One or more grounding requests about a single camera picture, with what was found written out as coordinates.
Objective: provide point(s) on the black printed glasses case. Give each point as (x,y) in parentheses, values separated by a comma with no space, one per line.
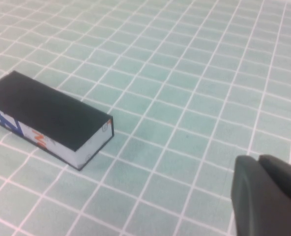
(44,105)

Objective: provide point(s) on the green white grid tablecloth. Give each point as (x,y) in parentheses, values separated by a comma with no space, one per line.
(184,73)

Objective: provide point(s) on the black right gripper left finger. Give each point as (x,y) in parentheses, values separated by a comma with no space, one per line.
(253,209)

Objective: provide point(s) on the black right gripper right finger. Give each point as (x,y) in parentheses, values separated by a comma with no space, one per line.
(288,179)

